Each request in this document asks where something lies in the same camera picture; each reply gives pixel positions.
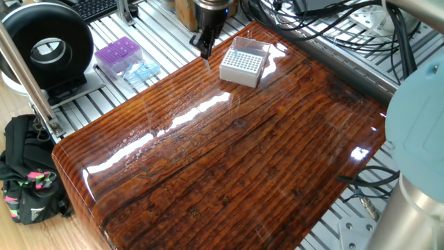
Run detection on black keyboard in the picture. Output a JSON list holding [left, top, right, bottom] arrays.
[[65, 0, 121, 24]]

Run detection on brown cardboard box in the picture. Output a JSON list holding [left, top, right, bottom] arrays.
[[174, 0, 239, 32]]

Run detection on white pipette tip rack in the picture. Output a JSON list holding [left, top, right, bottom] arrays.
[[219, 48, 266, 89]]

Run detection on black backpack pink green straps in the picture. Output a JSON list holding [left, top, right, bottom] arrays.
[[0, 114, 74, 226]]

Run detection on purple pipette tip box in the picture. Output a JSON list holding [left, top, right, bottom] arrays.
[[94, 36, 144, 80]]

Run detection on black flat device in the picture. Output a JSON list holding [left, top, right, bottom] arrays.
[[294, 0, 348, 15]]

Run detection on clear plastic rack lid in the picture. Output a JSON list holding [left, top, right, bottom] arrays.
[[230, 36, 272, 77]]

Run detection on short aluminium bracket post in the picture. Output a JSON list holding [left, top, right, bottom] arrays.
[[115, 0, 139, 27]]

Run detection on clear bag of blue tips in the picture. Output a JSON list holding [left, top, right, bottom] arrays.
[[116, 59, 162, 90]]

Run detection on black ring light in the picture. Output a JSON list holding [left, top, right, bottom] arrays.
[[0, 1, 95, 105]]

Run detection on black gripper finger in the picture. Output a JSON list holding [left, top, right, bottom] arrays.
[[205, 31, 218, 59], [189, 30, 208, 58]]

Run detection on black looped cable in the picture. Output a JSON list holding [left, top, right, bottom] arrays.
[[334, 165, 400, 202]]

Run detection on grey flat base plate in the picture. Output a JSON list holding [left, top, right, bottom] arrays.
[[48, 64, 106, 110]]

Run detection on thick black cable bundle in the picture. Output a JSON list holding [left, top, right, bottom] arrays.
[[384, 3, 419, 86]]

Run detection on silver plug with blue cable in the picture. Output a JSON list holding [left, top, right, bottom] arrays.
[[353, 189, 381, 223]]

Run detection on grey robot mounting plate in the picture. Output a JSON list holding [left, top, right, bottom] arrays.
[[338, 217, 379, 250]]

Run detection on aluminium frame post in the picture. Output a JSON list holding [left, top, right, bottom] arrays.
[[0, 20, 67, 144]]

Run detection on pale perforated metal plate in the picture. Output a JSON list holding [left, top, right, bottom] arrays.
[[348, 1, 420, 38]]

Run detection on glossy wood grain board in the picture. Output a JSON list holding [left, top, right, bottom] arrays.
[[51, 20, 389, 250]]

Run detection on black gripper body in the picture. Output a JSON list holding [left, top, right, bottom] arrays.
[[192, 1, 230, 35]]

